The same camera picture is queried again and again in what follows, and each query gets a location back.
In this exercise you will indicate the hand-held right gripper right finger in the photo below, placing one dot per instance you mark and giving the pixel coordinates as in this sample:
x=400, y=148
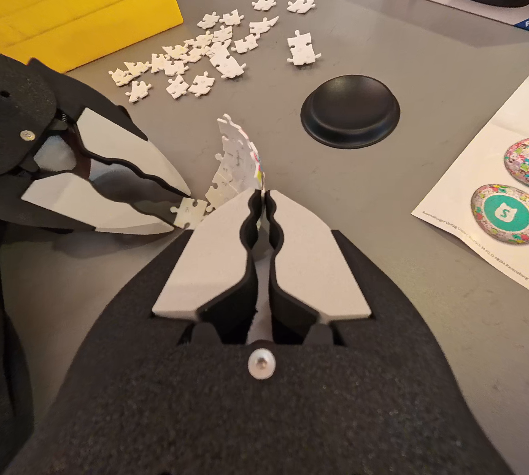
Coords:
x=318, y=272

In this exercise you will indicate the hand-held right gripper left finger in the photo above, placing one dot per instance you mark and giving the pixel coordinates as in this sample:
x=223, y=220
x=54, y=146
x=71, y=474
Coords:
x=206, y=272

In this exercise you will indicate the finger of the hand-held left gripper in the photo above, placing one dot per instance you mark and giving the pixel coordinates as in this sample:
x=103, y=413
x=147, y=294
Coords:
x=132, y=148
x=66, y=198

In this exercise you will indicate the single white puzzle piece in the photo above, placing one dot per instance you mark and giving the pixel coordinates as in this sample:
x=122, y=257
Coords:
x=188, y=212

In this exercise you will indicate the curved assembled puzzle section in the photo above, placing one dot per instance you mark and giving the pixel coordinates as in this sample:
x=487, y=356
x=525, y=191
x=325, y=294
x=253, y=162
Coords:
x=237, y=156

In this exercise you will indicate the yellow plastic bin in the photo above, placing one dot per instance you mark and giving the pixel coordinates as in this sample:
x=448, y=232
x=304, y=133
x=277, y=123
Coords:
x=82, y=8

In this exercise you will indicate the spread of white puzzle pieces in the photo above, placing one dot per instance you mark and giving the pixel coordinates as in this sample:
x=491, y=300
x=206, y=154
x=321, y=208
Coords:
x=206, y=53

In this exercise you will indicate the black round puzzle stand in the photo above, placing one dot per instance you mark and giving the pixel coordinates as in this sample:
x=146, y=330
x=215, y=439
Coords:
x=351, y=111

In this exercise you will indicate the illustrated instruction leaflet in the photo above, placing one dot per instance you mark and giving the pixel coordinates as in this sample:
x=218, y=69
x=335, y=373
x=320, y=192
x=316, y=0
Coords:
x=463, y=194

